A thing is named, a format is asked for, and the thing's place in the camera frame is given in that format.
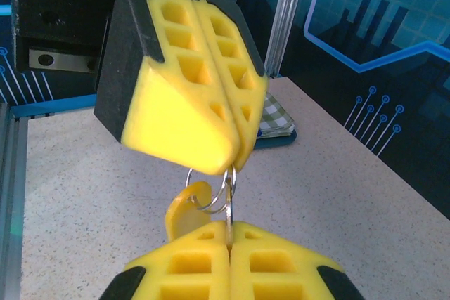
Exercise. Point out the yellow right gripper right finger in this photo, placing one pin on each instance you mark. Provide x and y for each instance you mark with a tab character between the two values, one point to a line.
274	272

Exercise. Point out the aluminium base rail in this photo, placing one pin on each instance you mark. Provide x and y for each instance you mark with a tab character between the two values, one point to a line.
10	208

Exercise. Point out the silver keyring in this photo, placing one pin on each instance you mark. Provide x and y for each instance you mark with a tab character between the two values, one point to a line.
211	208

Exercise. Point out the blue tray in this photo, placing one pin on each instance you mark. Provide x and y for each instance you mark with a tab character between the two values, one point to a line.
277	141

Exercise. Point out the aluminium frame post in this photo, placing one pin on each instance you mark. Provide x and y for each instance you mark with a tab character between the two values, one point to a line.
286	15

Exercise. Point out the green white checked cloth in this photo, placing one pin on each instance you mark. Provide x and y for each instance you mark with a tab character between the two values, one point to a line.
276	117

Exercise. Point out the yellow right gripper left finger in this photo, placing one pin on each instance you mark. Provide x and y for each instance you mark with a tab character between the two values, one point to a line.
197	272

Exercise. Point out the yellow key tag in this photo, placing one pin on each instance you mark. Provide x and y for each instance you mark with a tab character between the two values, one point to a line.
186	215

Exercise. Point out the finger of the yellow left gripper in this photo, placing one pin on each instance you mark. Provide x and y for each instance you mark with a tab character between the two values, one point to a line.
168	121
239	68

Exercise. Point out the blue table edge strip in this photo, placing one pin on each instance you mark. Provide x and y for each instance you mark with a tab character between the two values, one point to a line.
52	105

